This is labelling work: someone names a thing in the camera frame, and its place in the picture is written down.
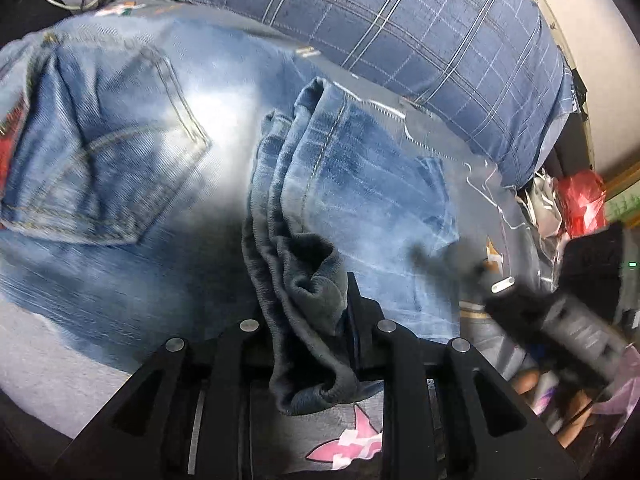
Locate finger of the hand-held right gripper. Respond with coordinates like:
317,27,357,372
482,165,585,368
409,244,502,307

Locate faded blue jeans pants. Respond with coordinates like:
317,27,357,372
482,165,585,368
0,7,463,417

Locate black bag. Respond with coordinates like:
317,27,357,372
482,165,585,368
547,67,597,177

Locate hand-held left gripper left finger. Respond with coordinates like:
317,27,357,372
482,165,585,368
50,319,274,480

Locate grey printed bedsheet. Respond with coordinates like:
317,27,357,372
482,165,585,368
0,0,568,480

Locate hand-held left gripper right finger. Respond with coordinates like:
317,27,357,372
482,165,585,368
344,271,582,480

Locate clear plastic bag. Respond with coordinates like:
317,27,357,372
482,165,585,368
517,170,568,281

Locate person's right hand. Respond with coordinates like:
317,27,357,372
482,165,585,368
511,368,600,449

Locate red plastic bag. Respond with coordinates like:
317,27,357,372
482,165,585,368
554,170,609,239

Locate blue plaid pillow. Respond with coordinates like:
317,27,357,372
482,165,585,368
119,0,577,188

